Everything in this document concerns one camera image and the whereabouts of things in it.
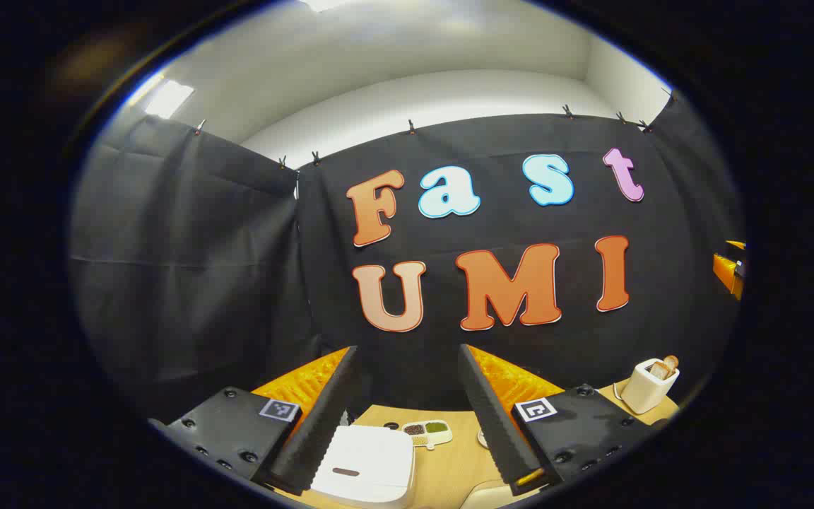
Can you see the white divided grain dish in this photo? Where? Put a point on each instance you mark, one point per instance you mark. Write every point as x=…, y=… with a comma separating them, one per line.
x=427, y=431

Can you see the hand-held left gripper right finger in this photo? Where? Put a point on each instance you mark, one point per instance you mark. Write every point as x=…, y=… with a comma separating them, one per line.
x=495, y=424

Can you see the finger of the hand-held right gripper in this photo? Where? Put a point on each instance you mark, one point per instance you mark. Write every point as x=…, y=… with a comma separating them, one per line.
x=728, y=272

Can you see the white toaster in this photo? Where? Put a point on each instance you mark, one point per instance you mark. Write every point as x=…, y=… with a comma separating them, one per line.
x=644, y=392

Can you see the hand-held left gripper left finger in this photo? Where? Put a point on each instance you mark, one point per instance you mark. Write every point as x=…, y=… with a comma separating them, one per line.
x=322, y=431

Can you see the ceiling light panel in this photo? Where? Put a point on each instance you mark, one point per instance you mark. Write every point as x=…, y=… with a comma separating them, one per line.
x=169, y=99

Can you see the toasted bread slice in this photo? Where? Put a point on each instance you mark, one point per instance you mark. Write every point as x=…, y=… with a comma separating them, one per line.
x=659, y=370
x=671, y=363

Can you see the white rice cooker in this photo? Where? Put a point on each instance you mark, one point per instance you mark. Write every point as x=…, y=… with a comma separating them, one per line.
x=368, y=459

